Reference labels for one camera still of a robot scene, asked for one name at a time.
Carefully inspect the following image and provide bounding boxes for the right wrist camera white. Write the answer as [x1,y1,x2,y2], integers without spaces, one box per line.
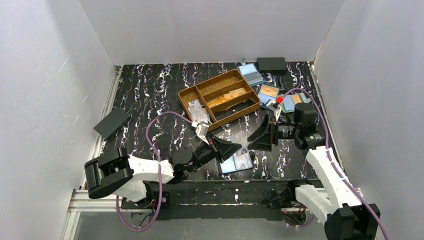
[268,96,284,122]

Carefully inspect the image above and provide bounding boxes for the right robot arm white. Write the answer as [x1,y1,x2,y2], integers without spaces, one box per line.
[247,115,381,240]

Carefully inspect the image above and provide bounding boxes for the tan cards in tray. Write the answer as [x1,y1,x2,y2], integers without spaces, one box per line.
[207,87,247,108]

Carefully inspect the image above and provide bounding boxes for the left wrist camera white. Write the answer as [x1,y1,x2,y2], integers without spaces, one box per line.
[191,121,210,145]

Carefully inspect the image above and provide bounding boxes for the black cards in tray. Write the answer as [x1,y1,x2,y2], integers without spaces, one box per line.
[214,99,255,121]

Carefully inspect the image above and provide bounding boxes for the black leather card holder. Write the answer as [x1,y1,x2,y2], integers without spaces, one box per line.
[218,151,255,175]

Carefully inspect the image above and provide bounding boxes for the aluminium frame rail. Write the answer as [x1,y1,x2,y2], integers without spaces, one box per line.
[61,66,123,240]

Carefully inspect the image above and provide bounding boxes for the brown woven organizer tray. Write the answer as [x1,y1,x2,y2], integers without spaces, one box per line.
[178,69,261,132]

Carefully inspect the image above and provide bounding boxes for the dark grey card case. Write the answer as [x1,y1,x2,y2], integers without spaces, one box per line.
[93,107,131,139]

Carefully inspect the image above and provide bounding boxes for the blue card holder orange card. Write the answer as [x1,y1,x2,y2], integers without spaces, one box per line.
[257,84,280,111]

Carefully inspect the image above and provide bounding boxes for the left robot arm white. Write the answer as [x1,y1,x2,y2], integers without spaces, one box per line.
[84,134,242,203]

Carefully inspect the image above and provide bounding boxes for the light blue card holder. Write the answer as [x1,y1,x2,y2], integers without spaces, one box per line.
[237,63,265,87]

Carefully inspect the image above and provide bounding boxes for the black box at back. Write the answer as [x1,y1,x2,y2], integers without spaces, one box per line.
[256,57,288,73]

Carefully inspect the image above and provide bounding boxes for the white cards in tray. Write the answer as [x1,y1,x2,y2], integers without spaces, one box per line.
[188,99,212,125]

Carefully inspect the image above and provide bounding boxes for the green card wallet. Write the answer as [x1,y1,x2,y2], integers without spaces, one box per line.
[280,92,312,114]

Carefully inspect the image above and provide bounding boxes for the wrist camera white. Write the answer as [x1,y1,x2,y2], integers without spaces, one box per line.
[268,96,284,122]
[191,121,210,145]

